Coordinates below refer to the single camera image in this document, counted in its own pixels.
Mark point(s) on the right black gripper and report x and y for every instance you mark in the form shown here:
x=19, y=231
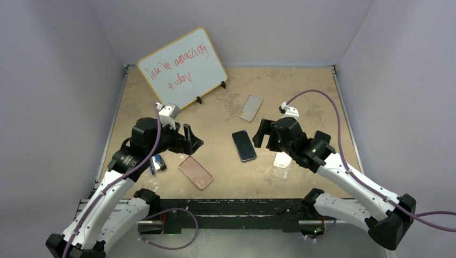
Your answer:
x=266, y=127

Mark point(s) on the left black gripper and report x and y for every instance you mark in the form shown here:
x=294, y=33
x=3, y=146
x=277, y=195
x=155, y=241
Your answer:
x=186, y=144

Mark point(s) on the black smartphone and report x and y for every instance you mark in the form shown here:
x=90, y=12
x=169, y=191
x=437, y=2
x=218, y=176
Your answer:
x=244, y=146

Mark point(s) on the pink phone case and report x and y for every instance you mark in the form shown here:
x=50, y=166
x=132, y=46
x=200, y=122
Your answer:
x=196, y=172

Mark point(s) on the clear phone case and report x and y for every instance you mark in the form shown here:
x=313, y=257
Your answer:
x=281, y=165

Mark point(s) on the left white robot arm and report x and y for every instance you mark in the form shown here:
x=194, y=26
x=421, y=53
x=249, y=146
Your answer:
x=98, y=225

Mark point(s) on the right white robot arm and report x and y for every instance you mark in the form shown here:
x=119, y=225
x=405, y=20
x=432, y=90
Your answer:
x=383, y=214

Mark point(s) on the translucent white phone case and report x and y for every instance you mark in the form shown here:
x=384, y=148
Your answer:
x=250, y=107

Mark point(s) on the blue black stapler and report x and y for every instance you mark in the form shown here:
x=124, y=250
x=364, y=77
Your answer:
x=157, y=164

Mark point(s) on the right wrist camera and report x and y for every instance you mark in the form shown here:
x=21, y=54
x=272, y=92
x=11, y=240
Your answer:
x=288, y=111

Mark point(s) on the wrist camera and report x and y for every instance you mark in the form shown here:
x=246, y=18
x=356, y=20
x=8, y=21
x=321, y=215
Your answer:
x=168, y=114
x=288, y=111

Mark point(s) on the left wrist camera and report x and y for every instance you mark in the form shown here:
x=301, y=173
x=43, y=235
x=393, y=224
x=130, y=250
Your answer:
x=168, y=114

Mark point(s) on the whiteboard with orange frame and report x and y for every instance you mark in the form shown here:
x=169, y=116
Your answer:
x=184, y=70

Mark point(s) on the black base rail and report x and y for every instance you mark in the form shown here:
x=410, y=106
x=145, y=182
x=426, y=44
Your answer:
x=287, y=215

